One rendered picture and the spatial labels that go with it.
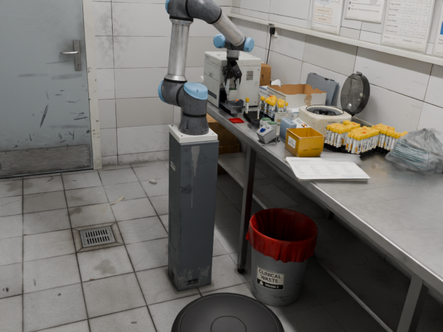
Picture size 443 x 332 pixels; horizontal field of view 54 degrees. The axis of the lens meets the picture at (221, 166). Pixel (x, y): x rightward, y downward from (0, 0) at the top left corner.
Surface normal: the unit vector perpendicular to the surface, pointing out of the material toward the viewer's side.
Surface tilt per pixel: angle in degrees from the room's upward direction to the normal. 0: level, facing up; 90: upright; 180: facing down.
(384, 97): 90
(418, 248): 0
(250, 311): 3
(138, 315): 0
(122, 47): 90
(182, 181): 90
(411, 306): 90
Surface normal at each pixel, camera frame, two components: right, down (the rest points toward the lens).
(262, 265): -0.67, 0.32
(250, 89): 0.39, 0.38
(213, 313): 0.07, -0.90
